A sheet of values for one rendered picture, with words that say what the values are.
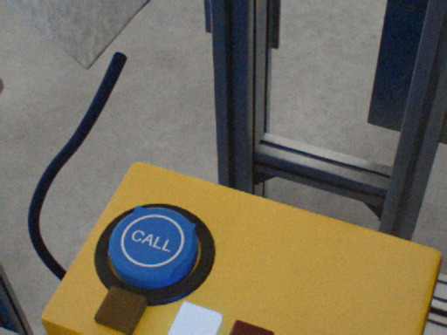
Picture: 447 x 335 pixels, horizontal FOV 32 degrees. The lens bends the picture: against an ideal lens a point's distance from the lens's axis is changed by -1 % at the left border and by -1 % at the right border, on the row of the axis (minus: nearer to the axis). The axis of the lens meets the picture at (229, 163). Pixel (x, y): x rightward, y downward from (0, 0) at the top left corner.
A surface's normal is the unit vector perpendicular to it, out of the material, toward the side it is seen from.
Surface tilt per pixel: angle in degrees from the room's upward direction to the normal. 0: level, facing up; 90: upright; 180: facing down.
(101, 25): 55
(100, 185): 0
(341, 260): 0
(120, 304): 0
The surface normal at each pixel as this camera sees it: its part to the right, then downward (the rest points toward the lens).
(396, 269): -0.02, -0.65
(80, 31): 0.19, 0.24
